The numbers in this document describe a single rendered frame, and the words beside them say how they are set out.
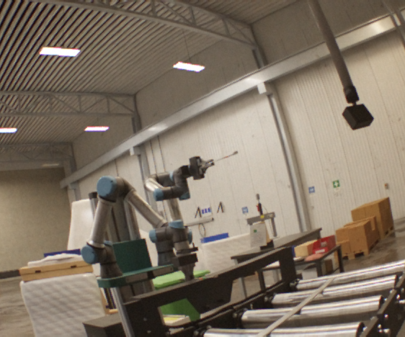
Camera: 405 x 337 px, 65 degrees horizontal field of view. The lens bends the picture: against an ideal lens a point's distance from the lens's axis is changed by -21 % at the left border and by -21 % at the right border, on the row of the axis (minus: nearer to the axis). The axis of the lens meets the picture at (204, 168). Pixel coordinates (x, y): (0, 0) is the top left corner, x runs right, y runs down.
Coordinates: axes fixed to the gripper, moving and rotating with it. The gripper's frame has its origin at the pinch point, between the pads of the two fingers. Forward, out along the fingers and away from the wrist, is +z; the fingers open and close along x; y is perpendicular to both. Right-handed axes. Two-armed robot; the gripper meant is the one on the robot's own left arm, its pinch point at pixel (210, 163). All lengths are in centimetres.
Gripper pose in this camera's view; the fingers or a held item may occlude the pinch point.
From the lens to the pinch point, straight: 223.9
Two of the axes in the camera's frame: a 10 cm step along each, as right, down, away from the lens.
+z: 7.0, -2.6, -6.7
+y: 6.8, -0.5, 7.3
